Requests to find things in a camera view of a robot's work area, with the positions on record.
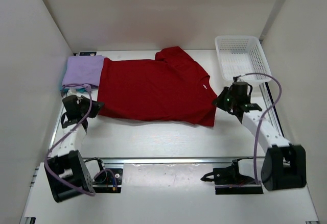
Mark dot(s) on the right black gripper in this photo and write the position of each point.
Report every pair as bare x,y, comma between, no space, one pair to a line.
218,102

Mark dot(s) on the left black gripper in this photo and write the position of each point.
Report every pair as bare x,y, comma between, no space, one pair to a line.
96,106

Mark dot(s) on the teal t shirt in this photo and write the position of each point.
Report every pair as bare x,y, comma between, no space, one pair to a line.
78,89

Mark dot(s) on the lilac t shirt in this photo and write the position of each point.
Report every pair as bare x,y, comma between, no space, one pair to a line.
83,70

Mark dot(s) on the red t shirt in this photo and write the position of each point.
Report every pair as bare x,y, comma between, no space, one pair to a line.
170,87

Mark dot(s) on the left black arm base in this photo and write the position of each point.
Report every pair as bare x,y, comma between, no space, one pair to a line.
110,179

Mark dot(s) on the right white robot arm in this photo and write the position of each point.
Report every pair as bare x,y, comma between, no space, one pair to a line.
284,164

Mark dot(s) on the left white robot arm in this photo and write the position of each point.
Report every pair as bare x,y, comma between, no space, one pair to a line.
67,173

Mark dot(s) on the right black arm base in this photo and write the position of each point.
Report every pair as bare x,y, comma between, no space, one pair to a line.
229,181

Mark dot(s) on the white plastic basket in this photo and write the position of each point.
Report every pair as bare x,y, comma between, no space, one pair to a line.
242,55

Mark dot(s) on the dark label sticker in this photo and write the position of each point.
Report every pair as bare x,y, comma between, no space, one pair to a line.
87,53

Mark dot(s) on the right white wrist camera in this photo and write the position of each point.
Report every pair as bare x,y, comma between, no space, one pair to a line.
238,78

